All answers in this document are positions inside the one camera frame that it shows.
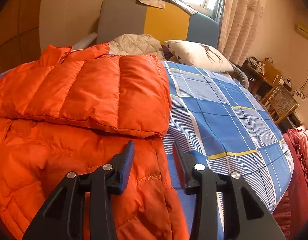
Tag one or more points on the red ruffled blanket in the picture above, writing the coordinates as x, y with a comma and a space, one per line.
291, 213

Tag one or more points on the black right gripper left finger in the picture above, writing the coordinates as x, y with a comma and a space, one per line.
62, 214

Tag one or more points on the white deer print pillow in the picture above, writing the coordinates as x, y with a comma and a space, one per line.
199, 55

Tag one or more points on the beige patterned curtain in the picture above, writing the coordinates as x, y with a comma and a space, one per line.
239, 26

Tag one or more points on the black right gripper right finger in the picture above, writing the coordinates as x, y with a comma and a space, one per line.
223, 202

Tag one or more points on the grey yellow blue headboard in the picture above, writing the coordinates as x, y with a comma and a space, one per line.
118, 17

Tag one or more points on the wooden wardrobe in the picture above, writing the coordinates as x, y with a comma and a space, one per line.
19, 33

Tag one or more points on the blue plaid bed sheet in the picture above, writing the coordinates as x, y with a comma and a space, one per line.
225, 129

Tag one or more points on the wooden side table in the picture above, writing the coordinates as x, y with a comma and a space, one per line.
263, 76

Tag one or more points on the grey curved bed rail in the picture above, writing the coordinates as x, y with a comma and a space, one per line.
85, 42

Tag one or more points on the beige quilted blanket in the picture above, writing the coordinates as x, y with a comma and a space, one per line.
132, 44

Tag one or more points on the rattan wooden chair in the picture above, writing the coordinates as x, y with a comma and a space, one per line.
281, 103

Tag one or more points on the orange puffer jacket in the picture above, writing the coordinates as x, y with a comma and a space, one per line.
72, 110

